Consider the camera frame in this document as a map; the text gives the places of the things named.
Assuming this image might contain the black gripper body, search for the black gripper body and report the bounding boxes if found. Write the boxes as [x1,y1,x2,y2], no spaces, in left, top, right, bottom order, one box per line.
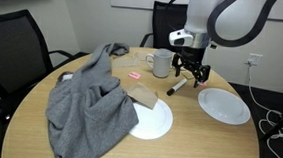
[178,46,208,69]

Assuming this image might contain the white ceramic mug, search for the white ceramic mug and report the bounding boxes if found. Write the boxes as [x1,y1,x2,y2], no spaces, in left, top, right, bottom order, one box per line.
[144,47,175,80]

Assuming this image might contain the small brown paper packet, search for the small brown paper packet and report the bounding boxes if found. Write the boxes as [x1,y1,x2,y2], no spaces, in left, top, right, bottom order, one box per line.
[181,69,196,81]

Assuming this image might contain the white round plate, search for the white round plate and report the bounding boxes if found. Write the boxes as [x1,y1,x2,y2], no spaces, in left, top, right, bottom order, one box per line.
[127,96,175,142]
[196,86,254,127]

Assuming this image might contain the black mesh office chair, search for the black mesh office chair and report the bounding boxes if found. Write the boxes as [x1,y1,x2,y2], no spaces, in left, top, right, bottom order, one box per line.
[0,7,79,132]
[138,0,191,55]

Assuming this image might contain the grey hooded sweatshirt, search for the grey hooded sweatshirt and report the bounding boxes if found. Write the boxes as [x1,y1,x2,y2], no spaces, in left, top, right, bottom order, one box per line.
[42,38,146,158]

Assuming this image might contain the white power cable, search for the white power cable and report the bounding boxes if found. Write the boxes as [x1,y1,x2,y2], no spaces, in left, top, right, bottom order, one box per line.
[241,62,283,158]

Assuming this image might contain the white wall power outlet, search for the white wall power outlet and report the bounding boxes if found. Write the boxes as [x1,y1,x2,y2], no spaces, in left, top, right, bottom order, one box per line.
[247,52,264,67]

